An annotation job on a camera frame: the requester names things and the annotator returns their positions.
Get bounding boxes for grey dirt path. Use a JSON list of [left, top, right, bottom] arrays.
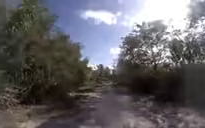
[[33, 82, 205, 128]]

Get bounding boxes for dry grass verge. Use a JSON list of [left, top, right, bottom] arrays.
[[0, 83, 103, 128]]

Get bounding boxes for row of green bushes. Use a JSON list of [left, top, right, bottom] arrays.
[[0, 0, 116, 107]]

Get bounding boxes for row of dark trees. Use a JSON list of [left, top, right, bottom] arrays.
[[115, 0, 205, 108]]

